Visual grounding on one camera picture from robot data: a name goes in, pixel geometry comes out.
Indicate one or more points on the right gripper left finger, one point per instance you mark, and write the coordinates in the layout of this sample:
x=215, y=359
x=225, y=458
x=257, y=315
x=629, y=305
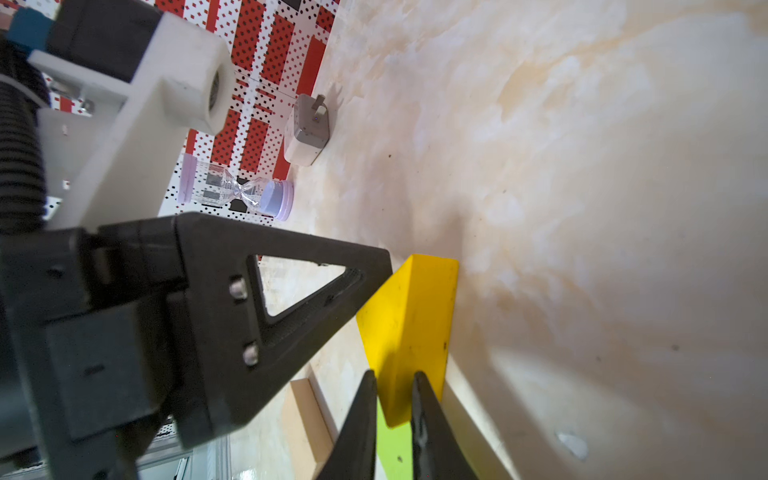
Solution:
x=354, y=453

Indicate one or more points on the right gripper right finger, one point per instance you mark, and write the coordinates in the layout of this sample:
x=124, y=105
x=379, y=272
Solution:
x=436, y=453

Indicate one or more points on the small brown white object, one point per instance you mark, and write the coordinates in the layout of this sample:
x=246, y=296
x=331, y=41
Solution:
x=307, y=131

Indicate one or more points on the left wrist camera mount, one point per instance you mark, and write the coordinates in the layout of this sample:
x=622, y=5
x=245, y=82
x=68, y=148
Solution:
x=149, y=77

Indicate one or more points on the natural wood rectangular block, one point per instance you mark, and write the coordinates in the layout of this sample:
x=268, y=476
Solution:
x=307, y=435

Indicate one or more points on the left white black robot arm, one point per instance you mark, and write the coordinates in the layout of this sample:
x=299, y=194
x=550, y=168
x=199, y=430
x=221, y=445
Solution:
x=22, y=193

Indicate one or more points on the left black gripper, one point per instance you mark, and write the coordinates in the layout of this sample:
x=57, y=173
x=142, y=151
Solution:
x=87, y=363

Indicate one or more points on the light green rectangular block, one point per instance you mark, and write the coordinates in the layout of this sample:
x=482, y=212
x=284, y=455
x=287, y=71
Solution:
x=394, y=447

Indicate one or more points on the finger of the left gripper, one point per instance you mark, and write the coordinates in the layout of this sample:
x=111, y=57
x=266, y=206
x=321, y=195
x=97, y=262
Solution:
x=233, y=356

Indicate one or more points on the yellow triangle block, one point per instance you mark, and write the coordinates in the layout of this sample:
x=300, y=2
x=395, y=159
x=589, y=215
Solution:
x=405, y=328

